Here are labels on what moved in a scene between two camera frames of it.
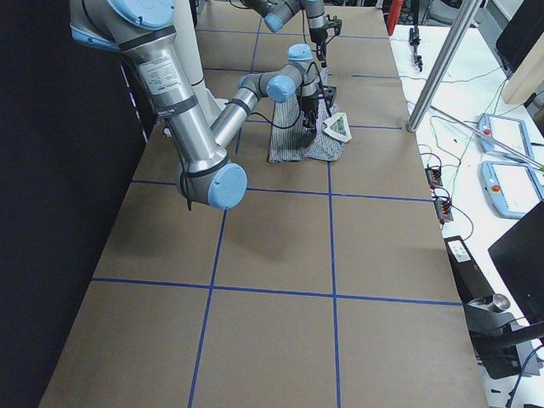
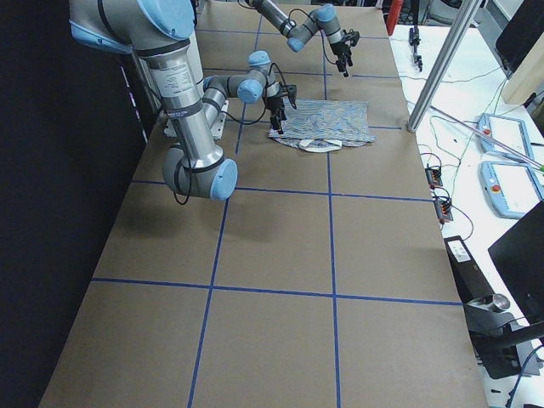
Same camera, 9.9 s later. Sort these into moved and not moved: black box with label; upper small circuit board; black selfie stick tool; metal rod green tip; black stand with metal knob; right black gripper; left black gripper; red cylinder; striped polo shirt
Moved: striped polo shirt; right black gripper; left black gripper
Not moved: black box with label; upper small circuit board; metal rod green tip; red cylinder; black stand with metal knob; black selfie stick tool
